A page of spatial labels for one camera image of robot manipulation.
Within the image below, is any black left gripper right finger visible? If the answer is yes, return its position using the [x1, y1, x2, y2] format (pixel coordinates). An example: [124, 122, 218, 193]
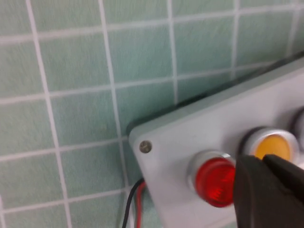
[263, 153, 304, 205]

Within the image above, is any thin black wire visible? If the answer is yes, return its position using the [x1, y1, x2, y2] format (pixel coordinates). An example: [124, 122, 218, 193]
[121, 178, 145, 228]

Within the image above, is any thin red wire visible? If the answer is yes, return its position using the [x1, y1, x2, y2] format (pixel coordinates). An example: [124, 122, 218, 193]
[133, 182, 147, 228]

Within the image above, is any green white checked tablecloth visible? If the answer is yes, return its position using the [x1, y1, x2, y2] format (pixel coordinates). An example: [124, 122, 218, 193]
[0, 0, 304, 228]

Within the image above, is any yellow round push button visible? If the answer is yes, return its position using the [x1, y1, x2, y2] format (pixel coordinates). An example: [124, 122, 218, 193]
[238, 127, 300, 165]

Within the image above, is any grey black button control box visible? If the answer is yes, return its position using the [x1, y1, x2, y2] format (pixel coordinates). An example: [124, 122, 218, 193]
[125, 51, 304, 228]

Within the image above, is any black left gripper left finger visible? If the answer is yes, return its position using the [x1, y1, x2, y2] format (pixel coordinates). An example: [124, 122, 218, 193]
[234, 155, 304, 228]

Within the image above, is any red dome illuminated button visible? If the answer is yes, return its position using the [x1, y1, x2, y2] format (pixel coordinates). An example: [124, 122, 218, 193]
[187, 150, 238, 209]

